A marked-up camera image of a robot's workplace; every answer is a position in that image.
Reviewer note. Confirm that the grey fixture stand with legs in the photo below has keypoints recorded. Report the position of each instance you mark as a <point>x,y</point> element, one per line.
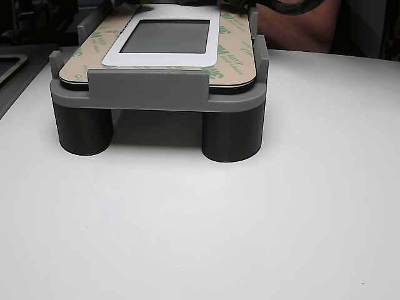
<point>150,87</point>

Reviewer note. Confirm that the white panel with grey window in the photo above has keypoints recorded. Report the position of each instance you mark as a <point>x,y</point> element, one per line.
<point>156,61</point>

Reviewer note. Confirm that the beige protective film green print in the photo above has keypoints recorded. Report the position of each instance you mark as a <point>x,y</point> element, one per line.
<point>78,72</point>

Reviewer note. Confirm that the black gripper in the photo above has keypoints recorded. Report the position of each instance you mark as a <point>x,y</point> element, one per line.
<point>240,5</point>

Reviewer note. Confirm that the grey metal tray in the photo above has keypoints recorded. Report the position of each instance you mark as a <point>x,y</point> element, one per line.
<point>18,72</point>

